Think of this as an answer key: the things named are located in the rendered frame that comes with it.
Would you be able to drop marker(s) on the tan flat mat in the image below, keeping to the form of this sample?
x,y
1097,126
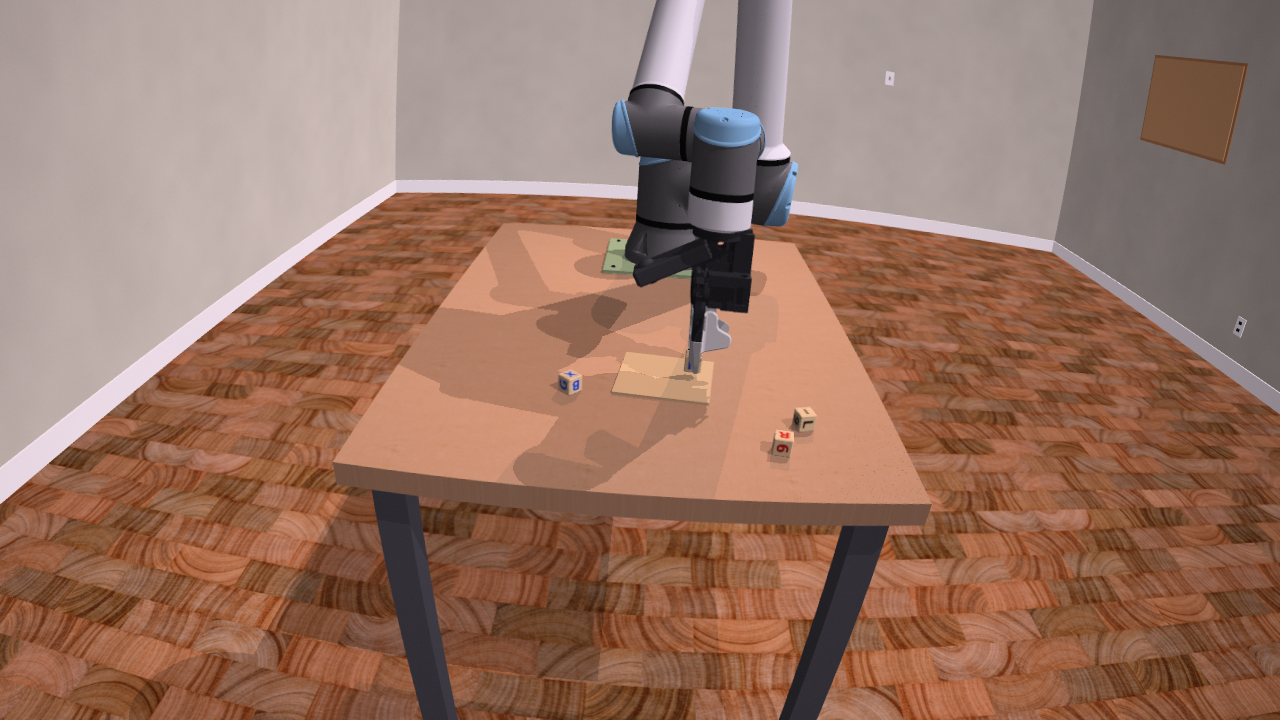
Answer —
x,y
663,378

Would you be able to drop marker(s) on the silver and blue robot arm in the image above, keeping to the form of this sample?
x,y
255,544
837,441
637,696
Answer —
x,y
655,125

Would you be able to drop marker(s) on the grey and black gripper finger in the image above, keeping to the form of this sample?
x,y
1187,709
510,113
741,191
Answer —
x,y
713,337
721,324

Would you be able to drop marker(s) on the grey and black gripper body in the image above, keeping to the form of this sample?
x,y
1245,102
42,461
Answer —
x,y
729,271

